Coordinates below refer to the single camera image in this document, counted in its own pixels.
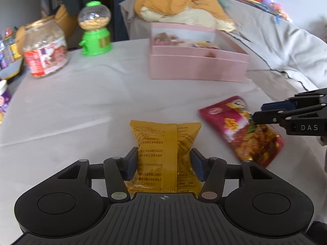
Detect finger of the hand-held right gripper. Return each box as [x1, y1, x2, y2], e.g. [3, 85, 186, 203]
[261, 87, 327, 112]
[251, 104, 327, 126]

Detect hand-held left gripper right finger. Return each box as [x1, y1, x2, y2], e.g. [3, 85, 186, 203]
[190, 148, 274, 202]

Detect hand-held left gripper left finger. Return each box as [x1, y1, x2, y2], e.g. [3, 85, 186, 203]
[57, 147, 140, 203]

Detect magenta snack packet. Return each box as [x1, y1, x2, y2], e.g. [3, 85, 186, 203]
[199, 95, 284, 168]

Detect yellow snack packet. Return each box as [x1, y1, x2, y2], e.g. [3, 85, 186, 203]
[124, 119, 203, 194]

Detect pink cardboard box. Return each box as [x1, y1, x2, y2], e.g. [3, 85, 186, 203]
[149, 22, 250, 83]

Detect grey bed sheet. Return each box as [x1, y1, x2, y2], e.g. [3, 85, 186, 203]
[119, 0, 327, 103]

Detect colourful toy pile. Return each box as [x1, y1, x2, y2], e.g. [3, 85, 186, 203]
[239, 0, 292, 22]

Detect green gumball dispenser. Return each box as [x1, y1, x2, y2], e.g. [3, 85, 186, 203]
[78, 0, 113, 56]

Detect dark blue headboard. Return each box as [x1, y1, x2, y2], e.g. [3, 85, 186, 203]
[112, 0, 154, 43]

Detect orange and cream quilt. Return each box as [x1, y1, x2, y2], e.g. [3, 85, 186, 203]
[134, 0, 236, 33]

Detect plastic jar gold lid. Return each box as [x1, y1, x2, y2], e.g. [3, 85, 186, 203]
[22, 18, 69, 78]

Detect purple bottle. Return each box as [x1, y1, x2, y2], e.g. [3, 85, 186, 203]
[0, 79, 12, 123]

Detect yellow beanbag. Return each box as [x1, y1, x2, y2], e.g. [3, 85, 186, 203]
[55, 4, 83, 49]

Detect colourful shelf clutter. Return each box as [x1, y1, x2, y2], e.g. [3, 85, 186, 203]
[0, 27, 23, 70]

